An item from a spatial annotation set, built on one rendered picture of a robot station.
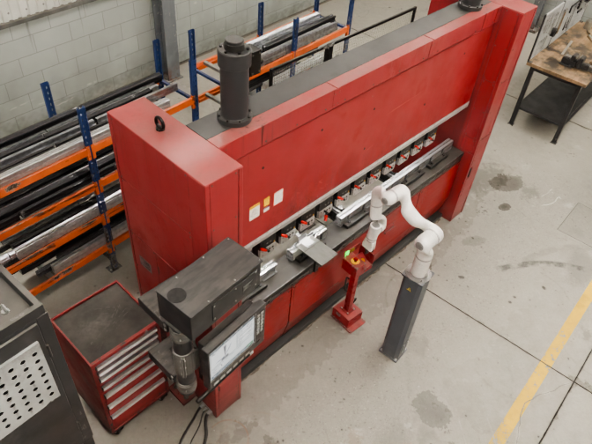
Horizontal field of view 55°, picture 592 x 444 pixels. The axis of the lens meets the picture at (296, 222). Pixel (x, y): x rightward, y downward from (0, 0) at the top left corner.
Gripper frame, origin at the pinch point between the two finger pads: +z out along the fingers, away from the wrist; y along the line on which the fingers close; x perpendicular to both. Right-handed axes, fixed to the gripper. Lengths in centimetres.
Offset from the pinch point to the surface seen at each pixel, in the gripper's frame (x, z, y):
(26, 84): -97, 67, -434
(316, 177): -41, -75, -33
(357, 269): -14.8, 6.0, 5.6
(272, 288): -85, -2, -15
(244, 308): -146, -75, 23
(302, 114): -63, -137, -35
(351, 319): -11, 72, 14
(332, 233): -10.6, -0.6, -29.2
